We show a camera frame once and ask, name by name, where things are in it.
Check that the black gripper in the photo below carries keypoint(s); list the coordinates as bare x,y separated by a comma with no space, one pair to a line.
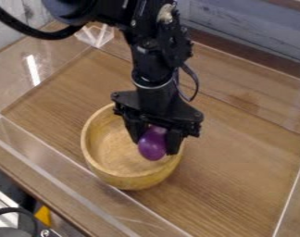
163,108

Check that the purple toy eggplant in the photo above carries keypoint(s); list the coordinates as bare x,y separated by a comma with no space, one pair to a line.
152,144

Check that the yellow black device corner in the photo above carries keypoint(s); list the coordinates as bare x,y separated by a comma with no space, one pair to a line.
48,227

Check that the clear acrylic front wall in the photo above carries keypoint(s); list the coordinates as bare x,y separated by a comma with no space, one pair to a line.
109,203

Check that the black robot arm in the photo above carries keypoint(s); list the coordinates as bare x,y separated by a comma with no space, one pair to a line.
161,47

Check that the clear acrylic corner bracket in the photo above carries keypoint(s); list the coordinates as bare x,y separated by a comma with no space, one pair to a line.
96,36

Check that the brown wooden bowl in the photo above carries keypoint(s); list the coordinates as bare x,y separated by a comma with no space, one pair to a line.
113,156

